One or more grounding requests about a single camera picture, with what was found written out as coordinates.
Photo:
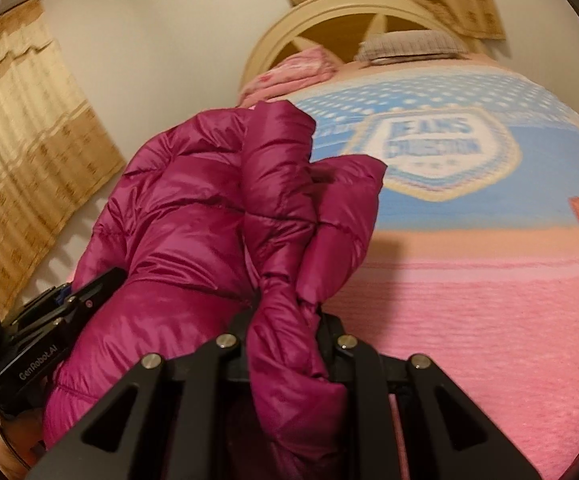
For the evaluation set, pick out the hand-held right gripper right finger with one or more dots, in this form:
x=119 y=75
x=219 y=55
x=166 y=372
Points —
x=344 y=360

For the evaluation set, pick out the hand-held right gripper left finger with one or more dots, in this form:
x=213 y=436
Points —
x=234 y=355

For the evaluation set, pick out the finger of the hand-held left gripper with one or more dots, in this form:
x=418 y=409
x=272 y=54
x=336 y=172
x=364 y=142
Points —
x=97 y=285

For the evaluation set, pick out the magenta puffer jacket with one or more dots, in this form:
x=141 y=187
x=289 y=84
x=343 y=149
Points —
x=194 y=220

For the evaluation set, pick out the person's left forearm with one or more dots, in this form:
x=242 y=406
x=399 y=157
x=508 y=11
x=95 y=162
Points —
x=17 y=442

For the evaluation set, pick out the printed blue pink blanket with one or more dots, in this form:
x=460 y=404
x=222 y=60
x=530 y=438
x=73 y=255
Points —
x=469 y=310

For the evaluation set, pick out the folded pink floral quilt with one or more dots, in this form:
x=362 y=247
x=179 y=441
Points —
x=289 y=75

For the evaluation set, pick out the striped pillow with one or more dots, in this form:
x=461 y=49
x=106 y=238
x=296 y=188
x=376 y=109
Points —
x=409 y=45

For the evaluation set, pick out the cream wooden bed headboard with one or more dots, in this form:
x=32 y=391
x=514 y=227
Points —
x=289 y=25

